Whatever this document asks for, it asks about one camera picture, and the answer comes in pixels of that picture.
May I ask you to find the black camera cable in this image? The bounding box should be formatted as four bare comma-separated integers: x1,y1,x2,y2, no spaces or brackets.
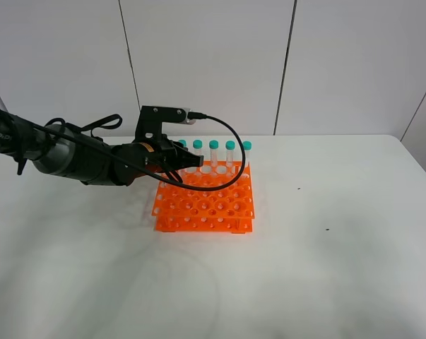
0,100,251,194

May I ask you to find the orange test tube rack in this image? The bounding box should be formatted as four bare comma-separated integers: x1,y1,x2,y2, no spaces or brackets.
152,165,255,234

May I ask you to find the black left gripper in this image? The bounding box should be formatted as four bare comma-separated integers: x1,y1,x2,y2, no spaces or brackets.
110,136,203,186

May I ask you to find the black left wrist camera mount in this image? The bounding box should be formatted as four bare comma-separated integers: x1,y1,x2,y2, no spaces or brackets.
134,106,196,142

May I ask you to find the green-capped tube row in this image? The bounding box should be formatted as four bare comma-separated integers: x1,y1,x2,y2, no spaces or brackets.
208,140,219,169
242,141,252,167
192,139,203,168
225,141,235,168
178,139,187,148

